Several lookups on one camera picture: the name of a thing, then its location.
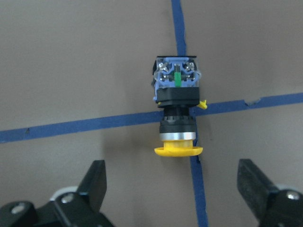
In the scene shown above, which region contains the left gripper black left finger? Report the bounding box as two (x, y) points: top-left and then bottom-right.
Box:
(0, 160), (113, 227)

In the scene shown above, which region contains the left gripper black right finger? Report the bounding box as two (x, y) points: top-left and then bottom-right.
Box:
(237, 159), (303, 227)

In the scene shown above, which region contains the yellow push button switch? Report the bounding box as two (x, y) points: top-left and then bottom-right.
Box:
(152, 56), (207, 157)

